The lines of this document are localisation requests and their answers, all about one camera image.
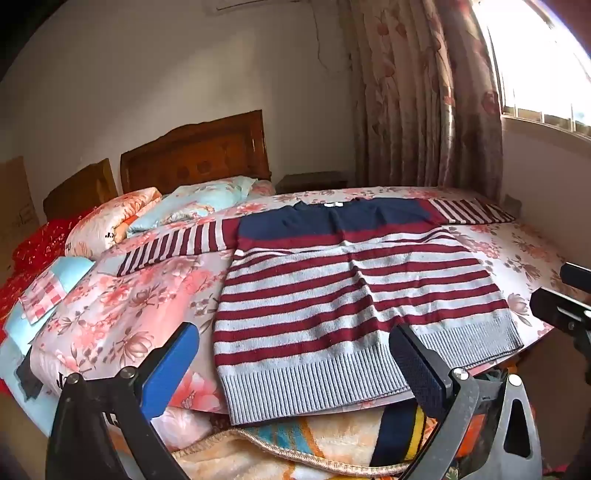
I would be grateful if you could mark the colourful fleece blanket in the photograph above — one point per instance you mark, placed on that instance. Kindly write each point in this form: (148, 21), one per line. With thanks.
(277, 454)

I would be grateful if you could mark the pink checked cloth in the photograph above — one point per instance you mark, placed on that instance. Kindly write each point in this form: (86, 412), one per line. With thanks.
(44, 295)

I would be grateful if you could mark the brown cardboard box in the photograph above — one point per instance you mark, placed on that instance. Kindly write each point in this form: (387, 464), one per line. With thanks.
(16, 212)

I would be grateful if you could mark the dark wooden nightstand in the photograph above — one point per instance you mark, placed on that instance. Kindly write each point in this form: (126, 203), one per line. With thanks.
(311, 181)

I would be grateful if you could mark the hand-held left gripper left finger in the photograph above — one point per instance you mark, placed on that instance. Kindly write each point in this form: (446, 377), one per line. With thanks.
(168, 369)

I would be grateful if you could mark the striped knit sweater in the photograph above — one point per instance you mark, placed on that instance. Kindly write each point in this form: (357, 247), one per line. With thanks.
(346, 286)

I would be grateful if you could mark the bright window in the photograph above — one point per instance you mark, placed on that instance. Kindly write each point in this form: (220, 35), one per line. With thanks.
(545, 60)

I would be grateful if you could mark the light blue floral pillow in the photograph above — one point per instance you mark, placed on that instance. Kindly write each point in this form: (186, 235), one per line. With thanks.
(203, 196)

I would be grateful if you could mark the pink floral pillow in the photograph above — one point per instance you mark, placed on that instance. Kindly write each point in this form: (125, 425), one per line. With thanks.
(104, 219)
(264, 187)

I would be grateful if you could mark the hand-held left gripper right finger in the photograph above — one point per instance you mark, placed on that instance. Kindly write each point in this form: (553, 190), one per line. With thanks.
(418, 369)

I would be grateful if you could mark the small wooden headboard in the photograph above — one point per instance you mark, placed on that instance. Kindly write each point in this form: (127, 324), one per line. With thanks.
(81, 189)

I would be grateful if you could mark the red patterned blanket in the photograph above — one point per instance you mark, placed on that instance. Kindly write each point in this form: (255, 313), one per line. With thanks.
(39, 244)

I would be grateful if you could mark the light blue cloth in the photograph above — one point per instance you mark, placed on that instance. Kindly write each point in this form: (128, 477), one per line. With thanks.
(74, 274)

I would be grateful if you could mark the pink floral curtain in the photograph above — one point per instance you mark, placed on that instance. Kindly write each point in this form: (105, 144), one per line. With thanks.
(415, 101)

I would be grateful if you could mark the pink floral bed sheet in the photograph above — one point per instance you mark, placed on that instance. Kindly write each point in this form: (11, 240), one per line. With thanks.
(138, 300)

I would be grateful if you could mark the large carved wooden headboard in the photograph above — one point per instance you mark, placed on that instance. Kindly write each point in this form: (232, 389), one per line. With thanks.
(198, 157)

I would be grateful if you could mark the small black cloth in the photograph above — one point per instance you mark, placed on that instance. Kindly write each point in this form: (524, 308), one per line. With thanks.
(28, 378)

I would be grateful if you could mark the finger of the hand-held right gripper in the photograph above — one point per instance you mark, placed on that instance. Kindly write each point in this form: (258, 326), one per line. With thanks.
(556, 309)
(577, 276)

